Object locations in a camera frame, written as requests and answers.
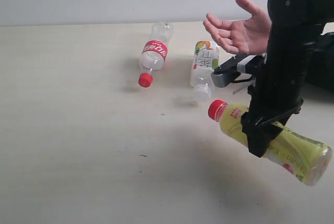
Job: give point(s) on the person's open hand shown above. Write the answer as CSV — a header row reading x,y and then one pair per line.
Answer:
x,y
248,36

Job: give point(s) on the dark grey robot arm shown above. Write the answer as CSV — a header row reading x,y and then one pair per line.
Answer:
x,y
295,30

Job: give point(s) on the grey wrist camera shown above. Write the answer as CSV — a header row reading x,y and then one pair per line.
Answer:
x,y
238,69

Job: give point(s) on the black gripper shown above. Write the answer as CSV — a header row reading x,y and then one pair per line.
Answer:
x,y
275,97

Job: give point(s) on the clear bottle red label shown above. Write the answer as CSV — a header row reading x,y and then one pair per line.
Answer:
x,y
155,51

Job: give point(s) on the clear bottle white fruit label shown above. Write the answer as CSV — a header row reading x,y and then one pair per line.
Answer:
x,y
205,60

